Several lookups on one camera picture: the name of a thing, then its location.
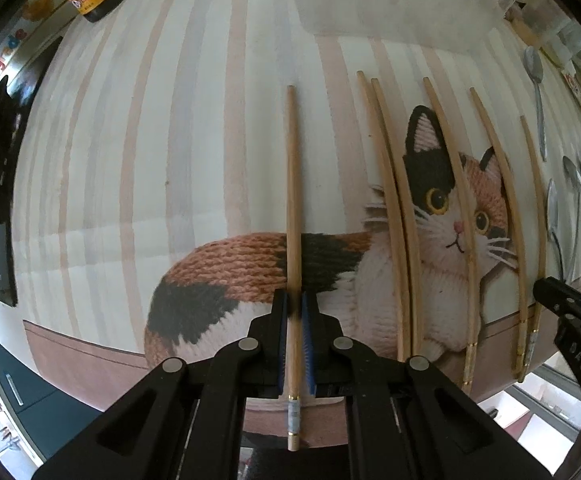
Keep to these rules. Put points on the round bowl steel spoon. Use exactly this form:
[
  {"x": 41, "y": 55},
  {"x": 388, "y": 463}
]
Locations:
[{"x": 573, "y": 177}]

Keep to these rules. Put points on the wooden chopstick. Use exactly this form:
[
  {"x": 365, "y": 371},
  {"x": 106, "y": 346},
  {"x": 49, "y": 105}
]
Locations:
[
  {"x": 396, "y": 230},
  {"x": 294, "y": 226},
  {"x": 394, "y": 145},
  {"x": 542, "y": 241},
  {"x": 516, "y": 229},
  {"x": 466, "y": 212}
]

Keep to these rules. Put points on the patterned handle steel spoon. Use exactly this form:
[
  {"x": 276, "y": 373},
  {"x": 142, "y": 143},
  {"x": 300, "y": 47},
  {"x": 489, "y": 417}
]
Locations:
[{"x": 534, "y": 69}]

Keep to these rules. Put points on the large steel spoon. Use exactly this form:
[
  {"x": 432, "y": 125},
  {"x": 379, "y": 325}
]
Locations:
[{"x": 552, "y": 211}]

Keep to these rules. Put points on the cat pattern striped table mat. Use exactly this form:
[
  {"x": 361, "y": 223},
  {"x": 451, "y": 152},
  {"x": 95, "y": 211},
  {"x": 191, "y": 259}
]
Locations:
[{"x": 149, "y": 212}]

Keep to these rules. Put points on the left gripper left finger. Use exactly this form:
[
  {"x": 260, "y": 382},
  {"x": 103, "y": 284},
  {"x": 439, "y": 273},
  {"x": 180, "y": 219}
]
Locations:
[{"x": 182, "y": 421}]

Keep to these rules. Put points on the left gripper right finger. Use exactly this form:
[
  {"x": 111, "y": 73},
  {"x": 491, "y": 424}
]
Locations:
[{"x": 406, "y": 420}]

